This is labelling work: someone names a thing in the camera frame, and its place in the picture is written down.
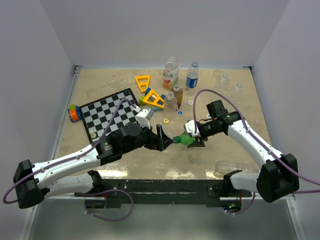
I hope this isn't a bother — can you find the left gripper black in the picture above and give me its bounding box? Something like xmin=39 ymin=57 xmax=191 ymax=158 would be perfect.
xmin=122 ymin=120 xmax=173 ymax=154

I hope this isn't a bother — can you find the green soda bottle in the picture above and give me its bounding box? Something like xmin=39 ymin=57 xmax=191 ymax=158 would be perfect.
xmin=179 ymin=132 xmax=196 ymax=146

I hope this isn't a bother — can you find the clear plastic bottle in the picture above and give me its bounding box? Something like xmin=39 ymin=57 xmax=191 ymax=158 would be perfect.
xmin=216 ymin=73 xmax=229 ymax=93
xmin=231 ymin=83 xmax=244 ymax=102

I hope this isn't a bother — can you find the green bottle cap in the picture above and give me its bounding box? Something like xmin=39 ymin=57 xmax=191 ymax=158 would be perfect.
xmin=173 ymin=136 xmax=181 ymax=144

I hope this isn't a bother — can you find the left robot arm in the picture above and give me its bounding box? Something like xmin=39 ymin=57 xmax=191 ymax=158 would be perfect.
xmin=13 ymin=123 xmax=173 ymax=209

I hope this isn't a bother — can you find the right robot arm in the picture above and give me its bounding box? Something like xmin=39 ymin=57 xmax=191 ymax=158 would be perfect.
xmin=171 ymin=100 xmax=300 ymax=203

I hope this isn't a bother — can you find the clear empty bottle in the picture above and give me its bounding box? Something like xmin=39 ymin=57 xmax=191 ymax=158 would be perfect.
xmin=164 ymin=91 xmax=178 ymax=112

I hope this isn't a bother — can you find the crushed clear bottle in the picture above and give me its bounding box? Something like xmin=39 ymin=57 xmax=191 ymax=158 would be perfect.
xmin=214 ymin=160 xmax=259 ymax=177

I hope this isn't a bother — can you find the amber tea bottle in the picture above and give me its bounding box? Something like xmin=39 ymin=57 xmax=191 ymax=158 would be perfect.
xmin=173 ymin=84 xmax=183 ymax=109

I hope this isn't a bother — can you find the blue label water bottle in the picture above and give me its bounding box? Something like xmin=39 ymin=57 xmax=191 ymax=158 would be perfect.
xmin=186 ymin=61 xmax=199 ymax=89

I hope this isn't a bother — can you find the fruit tea bottle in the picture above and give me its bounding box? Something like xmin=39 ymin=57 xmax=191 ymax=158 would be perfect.
xmin=162 ymin=56 xmax=180 ymax=89

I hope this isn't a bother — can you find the light blue toy block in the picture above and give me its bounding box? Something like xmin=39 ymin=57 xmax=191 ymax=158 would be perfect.
xmin=151 ymin=106 xmax=162 ymax=112

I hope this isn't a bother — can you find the green toy block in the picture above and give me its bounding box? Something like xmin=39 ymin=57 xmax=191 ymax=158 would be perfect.
xmin=139 ymin=95 xmax=145 ymax=106

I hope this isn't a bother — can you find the dark blue block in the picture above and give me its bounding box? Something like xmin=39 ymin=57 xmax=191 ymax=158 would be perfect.
xmin=144 ymin=87 xmax=151 ymax=96

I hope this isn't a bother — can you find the black white chessboard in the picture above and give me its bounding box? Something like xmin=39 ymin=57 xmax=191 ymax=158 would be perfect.
xmin=79 ymin=88 xmax=139 ymax=144

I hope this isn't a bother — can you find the beige chess piece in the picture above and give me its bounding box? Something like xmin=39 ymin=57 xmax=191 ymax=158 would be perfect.
xmin=89 ymin=130 xmax=97 ymax=139

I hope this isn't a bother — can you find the colourful toy block car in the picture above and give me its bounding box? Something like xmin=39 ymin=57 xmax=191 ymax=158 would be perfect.
xmin=68 ymin=104 xmax=81 ymax=123

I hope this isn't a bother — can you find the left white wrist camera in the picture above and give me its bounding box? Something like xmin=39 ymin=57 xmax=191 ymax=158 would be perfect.
xmin=134 ymin=106 xmax=155 ymax=129

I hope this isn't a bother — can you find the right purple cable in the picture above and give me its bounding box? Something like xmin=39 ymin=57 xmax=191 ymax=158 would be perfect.
xmin=192 ymin=89 xmax=320 ymax=195

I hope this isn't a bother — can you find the purple cable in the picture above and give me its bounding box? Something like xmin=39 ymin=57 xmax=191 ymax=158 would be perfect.
xmin=192 ymin=89 xmax=320 ymax=195
xmin=2 ymin=98 xmax=141 ymax=205

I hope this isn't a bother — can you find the yellow triangle frame near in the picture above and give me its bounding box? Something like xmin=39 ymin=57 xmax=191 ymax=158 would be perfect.
xmin=142 ymin=89 xmax=164 ymax=109

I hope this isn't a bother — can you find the yellow triangle frame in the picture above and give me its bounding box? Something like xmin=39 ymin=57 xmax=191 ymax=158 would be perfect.
xmin=142 ymin=89 xmax=164 ymax=109
xmin=135 ymin=75 xmax=151 ymax=93

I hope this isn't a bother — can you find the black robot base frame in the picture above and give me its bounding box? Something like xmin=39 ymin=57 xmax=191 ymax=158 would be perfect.
xmin=90 ymin=179 xmax=238 ymax=208

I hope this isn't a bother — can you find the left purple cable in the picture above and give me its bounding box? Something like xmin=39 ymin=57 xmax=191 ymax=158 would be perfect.
xmin=2 ymin=98 xmax=141 ymax=205

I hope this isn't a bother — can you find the yellow triangle frame far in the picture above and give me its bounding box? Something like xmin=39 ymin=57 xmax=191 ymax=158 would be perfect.
xmin=135 ymin=75 xmax=151 ymax=93

